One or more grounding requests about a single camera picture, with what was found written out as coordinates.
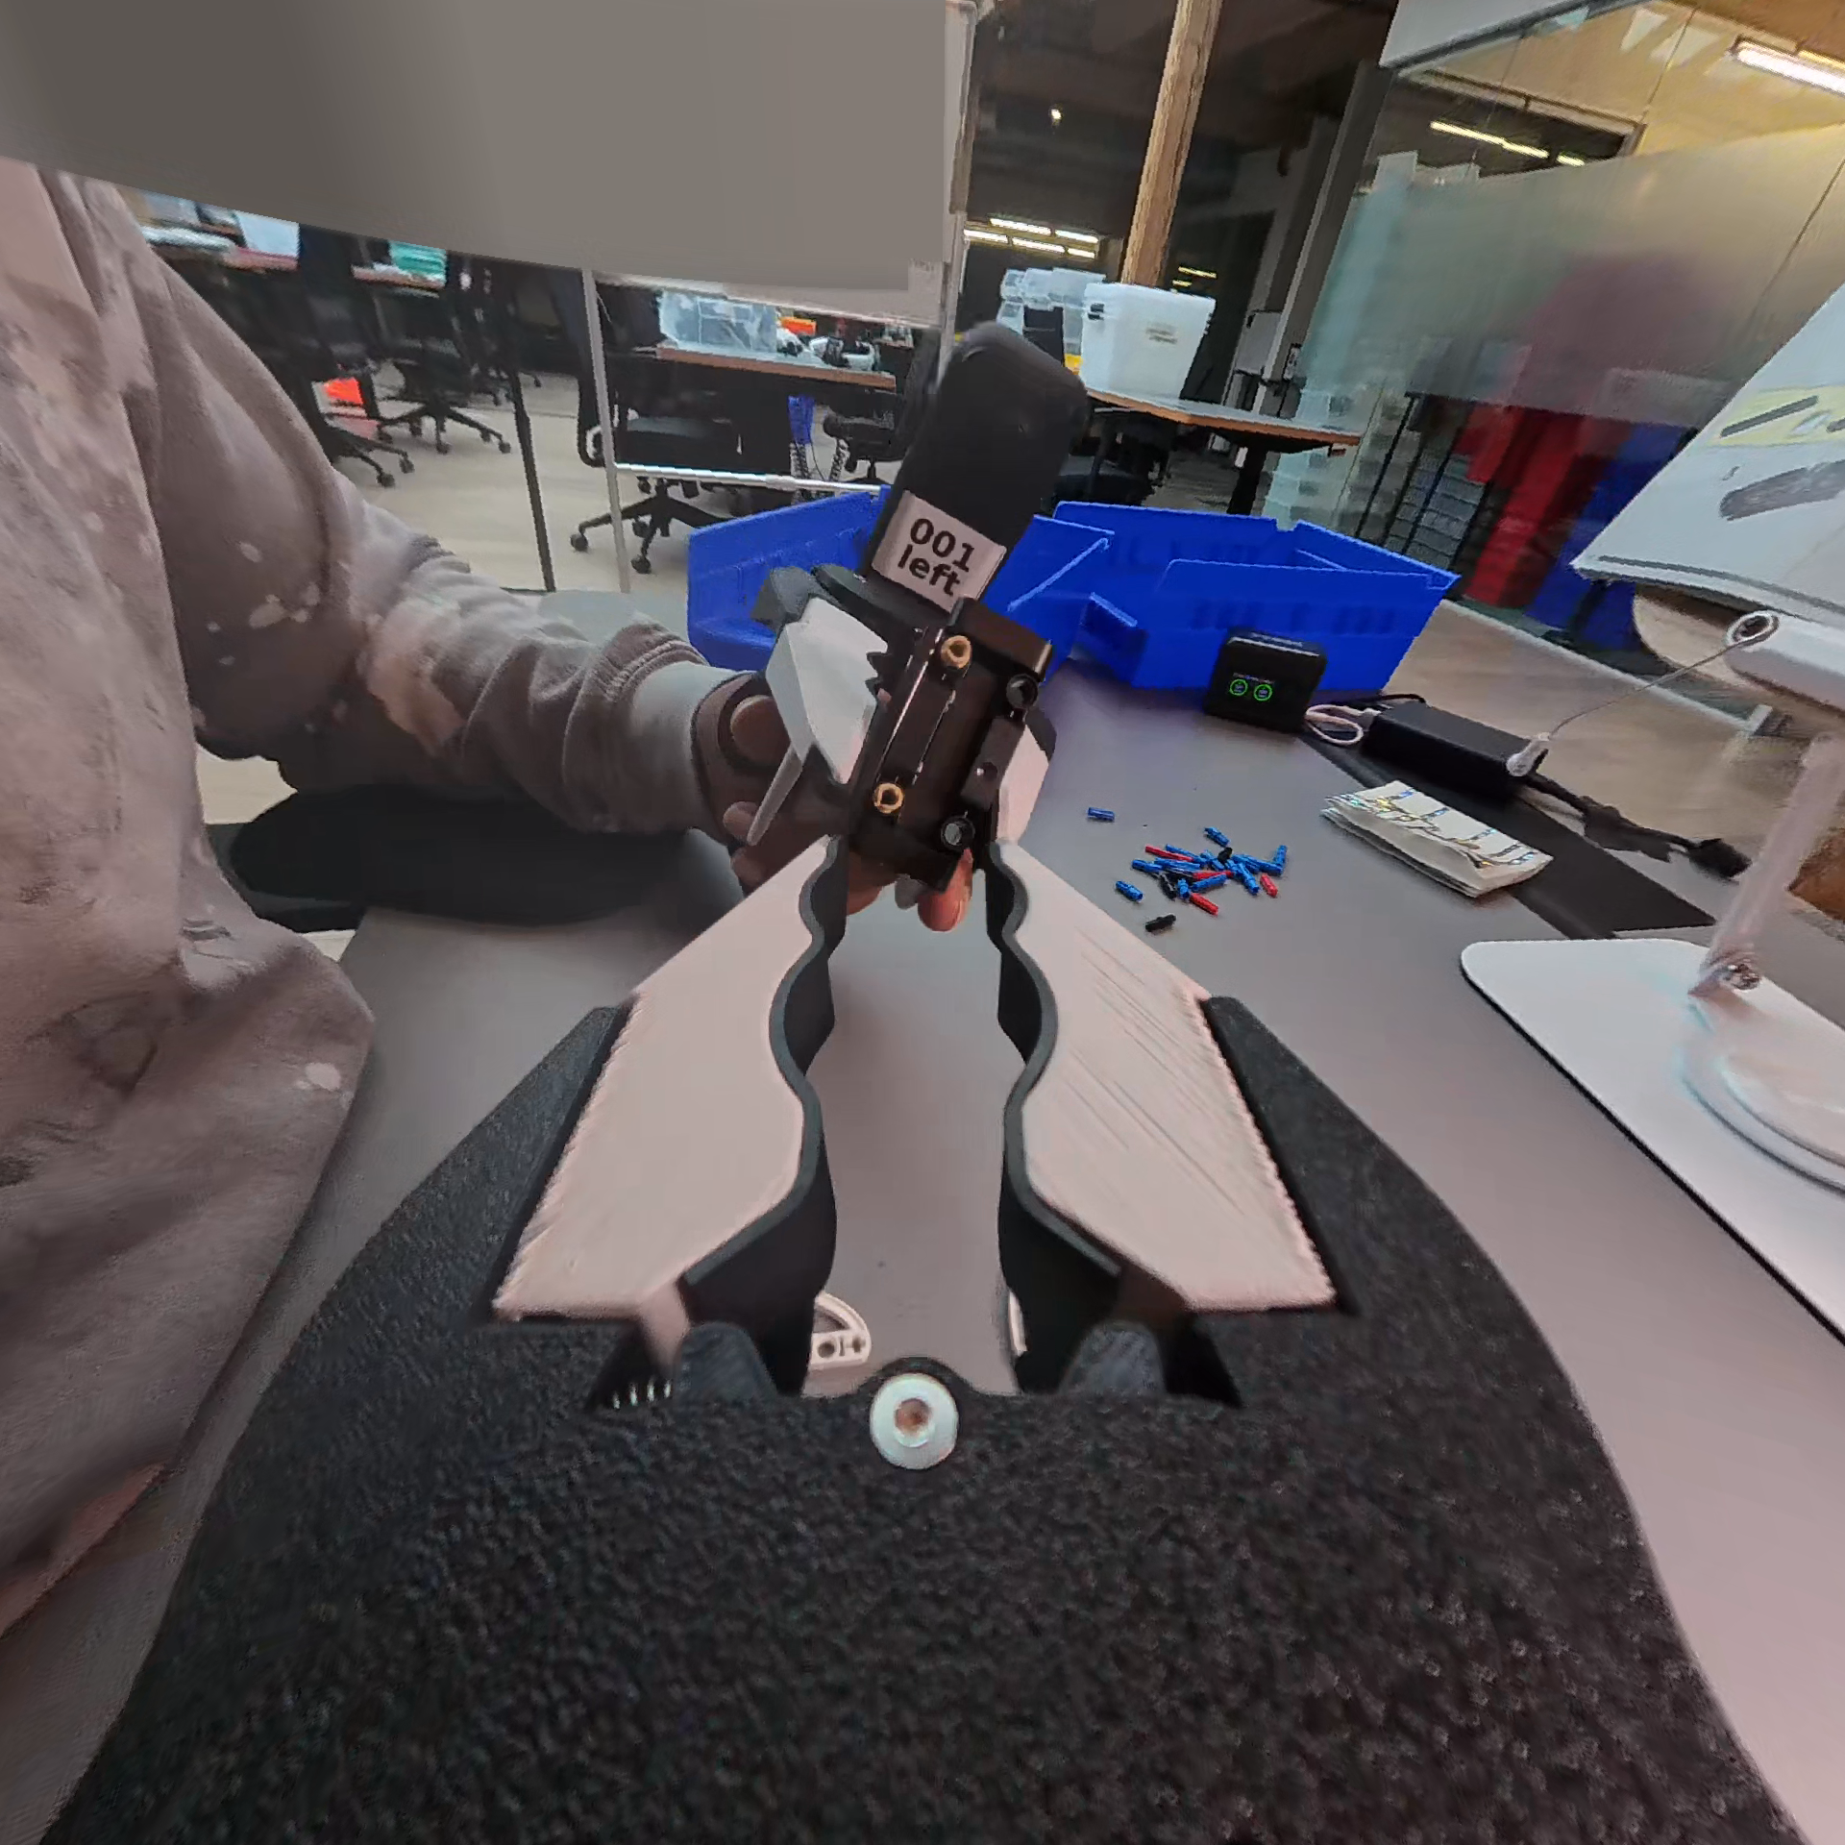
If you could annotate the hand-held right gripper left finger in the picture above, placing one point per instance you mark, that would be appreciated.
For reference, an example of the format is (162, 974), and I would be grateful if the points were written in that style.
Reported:
(664, 1153)

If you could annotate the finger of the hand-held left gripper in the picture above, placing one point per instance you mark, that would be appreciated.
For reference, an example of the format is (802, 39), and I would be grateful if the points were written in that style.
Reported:
(1026, 787)
(822, 691)

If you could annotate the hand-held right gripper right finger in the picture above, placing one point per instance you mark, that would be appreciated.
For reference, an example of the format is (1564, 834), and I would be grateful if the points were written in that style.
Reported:
(1167, 1153)

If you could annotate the black toy brick assembly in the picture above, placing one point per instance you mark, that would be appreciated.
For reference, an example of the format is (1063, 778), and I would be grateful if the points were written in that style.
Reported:
(936, 749)

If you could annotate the blue bin with label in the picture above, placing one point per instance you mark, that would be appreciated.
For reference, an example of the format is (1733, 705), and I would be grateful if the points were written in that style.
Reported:
(764, 575)

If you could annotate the person's left forearm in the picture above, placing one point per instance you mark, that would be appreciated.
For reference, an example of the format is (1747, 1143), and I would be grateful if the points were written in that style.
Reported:
(475, 691)

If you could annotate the grey desk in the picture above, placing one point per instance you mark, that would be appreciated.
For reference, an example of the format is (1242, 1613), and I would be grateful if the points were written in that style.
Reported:
(1440, 1226)

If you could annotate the person's left hand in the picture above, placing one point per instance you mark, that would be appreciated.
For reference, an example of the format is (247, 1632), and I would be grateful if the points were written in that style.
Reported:
(945, 907)

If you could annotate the white storage box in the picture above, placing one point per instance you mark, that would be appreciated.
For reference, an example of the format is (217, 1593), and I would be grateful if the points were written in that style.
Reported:
(1146, 339)

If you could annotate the pile of coloured pins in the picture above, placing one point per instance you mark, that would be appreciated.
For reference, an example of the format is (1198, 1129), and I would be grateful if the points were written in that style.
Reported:
(1204, 873)

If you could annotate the wooden background table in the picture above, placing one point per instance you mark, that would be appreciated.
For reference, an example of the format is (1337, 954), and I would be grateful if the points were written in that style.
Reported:
(777, 360)
(1226, 411)

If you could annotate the black device with green display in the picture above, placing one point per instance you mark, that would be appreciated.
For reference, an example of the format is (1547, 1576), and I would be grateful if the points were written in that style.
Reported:
(1265, 654)

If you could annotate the black office chair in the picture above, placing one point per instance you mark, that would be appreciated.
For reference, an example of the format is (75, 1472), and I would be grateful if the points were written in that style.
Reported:
(432, 360)
(344, 425)
(664, 462)

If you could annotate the wooden pillar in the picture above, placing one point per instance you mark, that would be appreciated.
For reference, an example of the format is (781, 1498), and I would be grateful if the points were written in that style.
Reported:
(1167, 143)

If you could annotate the black chair armrest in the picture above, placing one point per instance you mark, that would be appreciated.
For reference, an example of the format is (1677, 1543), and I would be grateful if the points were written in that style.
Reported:
(462, 857)

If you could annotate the black power adapter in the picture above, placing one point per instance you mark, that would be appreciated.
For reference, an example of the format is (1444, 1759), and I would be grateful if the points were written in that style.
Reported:
(1440, 743)

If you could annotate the folded paper booklet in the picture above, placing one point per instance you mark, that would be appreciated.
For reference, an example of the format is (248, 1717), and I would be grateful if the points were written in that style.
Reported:
(1440, 834)

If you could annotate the book stand with white base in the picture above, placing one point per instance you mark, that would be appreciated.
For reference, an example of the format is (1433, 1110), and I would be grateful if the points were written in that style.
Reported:
(1586, 1036)

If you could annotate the rack of storage drawers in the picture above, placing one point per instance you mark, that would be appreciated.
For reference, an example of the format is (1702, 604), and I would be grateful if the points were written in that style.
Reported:
(1526, 474)

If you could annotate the orange floor cone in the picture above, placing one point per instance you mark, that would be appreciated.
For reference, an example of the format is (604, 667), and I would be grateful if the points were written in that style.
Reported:
(344, 392)

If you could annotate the person's grey sweatshirt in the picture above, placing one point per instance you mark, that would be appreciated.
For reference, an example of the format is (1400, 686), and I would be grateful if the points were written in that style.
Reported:
(143, 865)

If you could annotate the open instruction manual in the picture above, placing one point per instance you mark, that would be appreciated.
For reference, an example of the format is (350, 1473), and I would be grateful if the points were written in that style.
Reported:
(1729, 489)

